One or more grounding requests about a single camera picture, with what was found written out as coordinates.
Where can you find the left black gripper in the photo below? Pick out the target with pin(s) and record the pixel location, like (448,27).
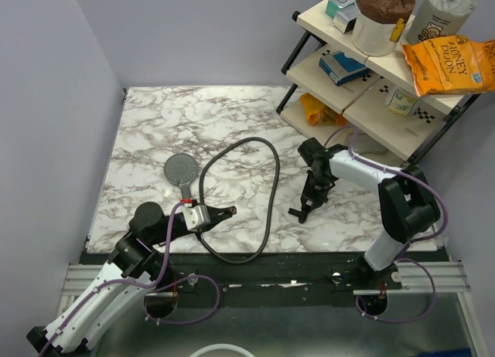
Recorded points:
(217,215)

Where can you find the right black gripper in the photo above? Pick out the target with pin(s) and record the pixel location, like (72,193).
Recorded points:
(308,194)

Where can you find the black T-shaped fitting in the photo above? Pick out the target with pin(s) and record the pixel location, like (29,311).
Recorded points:
(300,215)

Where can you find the grey shower head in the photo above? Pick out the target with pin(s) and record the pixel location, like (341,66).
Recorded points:
(180,170)

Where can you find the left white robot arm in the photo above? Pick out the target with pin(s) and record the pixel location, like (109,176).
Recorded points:
(132,270)

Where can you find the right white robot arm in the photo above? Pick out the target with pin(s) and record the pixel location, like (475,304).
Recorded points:
(407,203)

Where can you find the orange snack bag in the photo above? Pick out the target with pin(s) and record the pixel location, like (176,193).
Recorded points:
(317,113)

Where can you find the cream three-tier shelf rack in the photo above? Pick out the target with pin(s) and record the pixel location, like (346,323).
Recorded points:
(361,102)

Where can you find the white round rim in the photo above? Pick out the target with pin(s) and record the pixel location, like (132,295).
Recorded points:
(222,347)

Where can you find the blue box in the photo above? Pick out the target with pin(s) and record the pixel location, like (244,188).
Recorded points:
(340,68)

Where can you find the silver small box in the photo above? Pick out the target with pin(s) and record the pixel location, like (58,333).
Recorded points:
(345,18)

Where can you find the yellow clip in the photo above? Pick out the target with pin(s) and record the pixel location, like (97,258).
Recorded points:
(397,31)

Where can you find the orange honey dijon bag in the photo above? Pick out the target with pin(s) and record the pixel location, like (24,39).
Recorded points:
(451,65)

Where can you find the teal small box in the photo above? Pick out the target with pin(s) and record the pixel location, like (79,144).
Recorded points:
(334,6)

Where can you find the white cup brown lid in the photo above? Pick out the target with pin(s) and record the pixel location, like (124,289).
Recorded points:
(375,21)

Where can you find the grey cylindrical canister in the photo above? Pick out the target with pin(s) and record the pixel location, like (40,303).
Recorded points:
(437,18)

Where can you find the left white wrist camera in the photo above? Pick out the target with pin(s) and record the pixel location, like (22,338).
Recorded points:
(196,216)

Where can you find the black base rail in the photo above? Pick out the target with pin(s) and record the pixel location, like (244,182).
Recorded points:
(272,280)

